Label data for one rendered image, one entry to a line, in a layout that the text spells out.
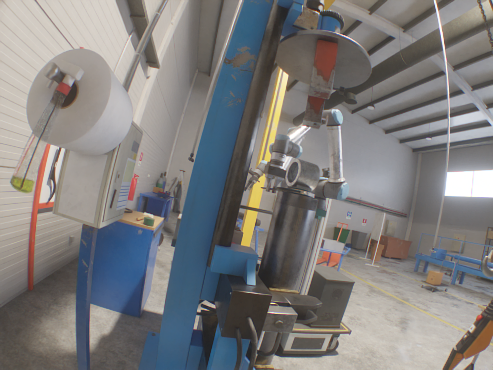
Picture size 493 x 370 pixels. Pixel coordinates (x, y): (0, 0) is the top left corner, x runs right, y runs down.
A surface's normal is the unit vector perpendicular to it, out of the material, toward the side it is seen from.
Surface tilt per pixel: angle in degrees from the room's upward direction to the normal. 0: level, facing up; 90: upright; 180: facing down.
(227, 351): 90
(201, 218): 90
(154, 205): 90
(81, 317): 90
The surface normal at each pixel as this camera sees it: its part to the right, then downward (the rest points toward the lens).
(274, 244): -0.66, -0.19
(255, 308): 0.20, 0.00
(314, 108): -0.15, -0.09
